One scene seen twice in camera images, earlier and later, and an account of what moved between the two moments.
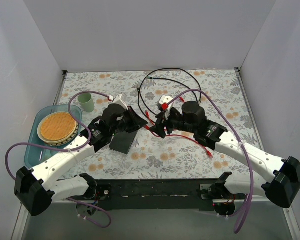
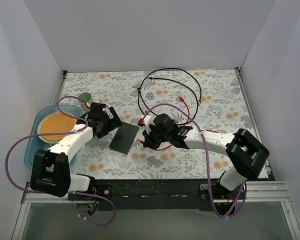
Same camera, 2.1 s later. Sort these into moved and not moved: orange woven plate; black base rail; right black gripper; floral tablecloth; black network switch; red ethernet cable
Moved: right black gripper; red ethernet cable
Not moved: orange woven plate; black base rail; floral tablecloth; black network switch
